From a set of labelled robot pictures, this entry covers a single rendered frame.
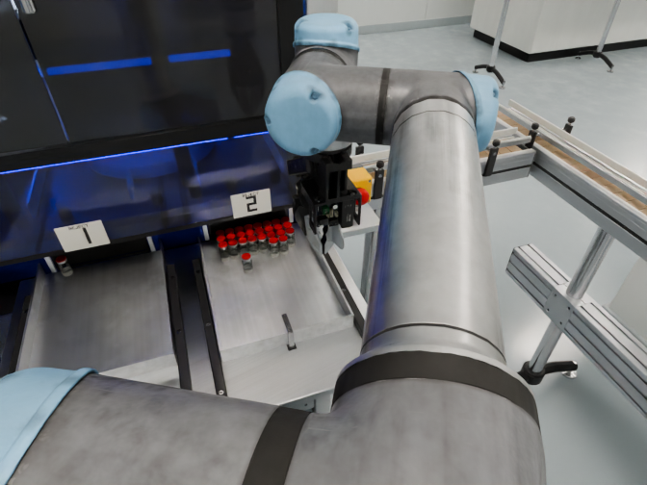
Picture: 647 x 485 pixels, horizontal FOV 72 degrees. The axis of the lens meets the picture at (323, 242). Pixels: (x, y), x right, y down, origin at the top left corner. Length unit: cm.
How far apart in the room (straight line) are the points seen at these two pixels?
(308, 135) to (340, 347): 52
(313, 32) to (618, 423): 185
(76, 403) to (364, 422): 11
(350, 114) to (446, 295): 25
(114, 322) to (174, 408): 81
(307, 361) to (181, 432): 68
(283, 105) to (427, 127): 14
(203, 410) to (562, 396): 192
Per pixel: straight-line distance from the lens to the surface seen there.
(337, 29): 53
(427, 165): 32
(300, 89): 42
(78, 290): 110
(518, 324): 222
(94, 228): 99
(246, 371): 85
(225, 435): 18
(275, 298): 95
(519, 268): 171
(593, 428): 203
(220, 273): 102
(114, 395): 20
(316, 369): 84
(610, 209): 137
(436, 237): 26
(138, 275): 108
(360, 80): 45
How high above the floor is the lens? 158
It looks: 40 degrees down
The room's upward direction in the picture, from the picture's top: straight up
